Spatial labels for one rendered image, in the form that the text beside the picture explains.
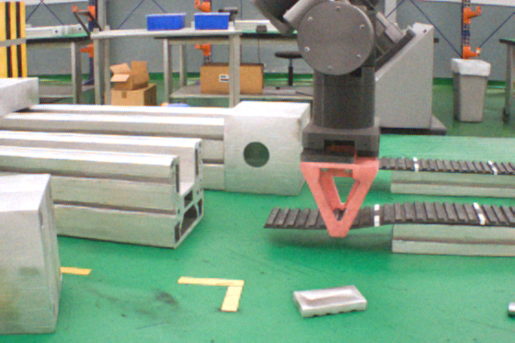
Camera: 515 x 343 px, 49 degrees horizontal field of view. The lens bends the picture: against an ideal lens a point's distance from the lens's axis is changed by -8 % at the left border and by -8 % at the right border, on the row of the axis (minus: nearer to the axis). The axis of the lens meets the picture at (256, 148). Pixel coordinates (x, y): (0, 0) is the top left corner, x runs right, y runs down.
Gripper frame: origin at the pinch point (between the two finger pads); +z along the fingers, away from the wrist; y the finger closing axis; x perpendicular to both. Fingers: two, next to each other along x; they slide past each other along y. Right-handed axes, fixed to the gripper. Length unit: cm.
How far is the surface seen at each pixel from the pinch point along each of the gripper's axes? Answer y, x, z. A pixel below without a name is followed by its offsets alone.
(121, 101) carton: -462, -235, 55
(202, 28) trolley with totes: -294, -104, -13
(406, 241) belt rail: 1.9, 6.5, 1.3
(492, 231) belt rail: 2.0, 14.6, -0.1
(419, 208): -0.5, 7.6, -1.3
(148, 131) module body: -13.5, -24.6, -5.1
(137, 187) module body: 5.4, -18.1, -3.5
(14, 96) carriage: -17, -47, -9
